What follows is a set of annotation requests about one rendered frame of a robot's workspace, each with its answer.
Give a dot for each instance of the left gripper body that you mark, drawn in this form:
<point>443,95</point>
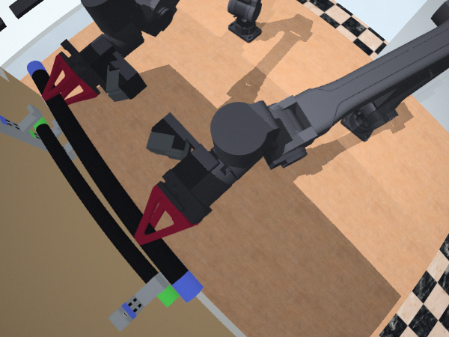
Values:
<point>198,199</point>

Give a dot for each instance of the black bar with blue ends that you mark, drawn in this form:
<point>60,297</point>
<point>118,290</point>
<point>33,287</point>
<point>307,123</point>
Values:
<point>180,278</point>

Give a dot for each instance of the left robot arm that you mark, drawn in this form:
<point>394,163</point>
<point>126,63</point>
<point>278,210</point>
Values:
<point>366,98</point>

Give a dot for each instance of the black bar with green ends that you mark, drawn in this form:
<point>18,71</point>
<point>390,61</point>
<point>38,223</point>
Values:
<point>95,207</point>

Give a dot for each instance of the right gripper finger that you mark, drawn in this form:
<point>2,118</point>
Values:
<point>68,81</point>
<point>88,93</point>

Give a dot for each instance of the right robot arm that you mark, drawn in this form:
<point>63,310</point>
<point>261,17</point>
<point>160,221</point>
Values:
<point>112,16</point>

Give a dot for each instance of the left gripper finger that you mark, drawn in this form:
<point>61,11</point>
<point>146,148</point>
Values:
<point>157,215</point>
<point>180,221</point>

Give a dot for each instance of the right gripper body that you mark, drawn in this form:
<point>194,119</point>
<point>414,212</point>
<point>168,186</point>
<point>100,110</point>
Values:
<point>81,68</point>

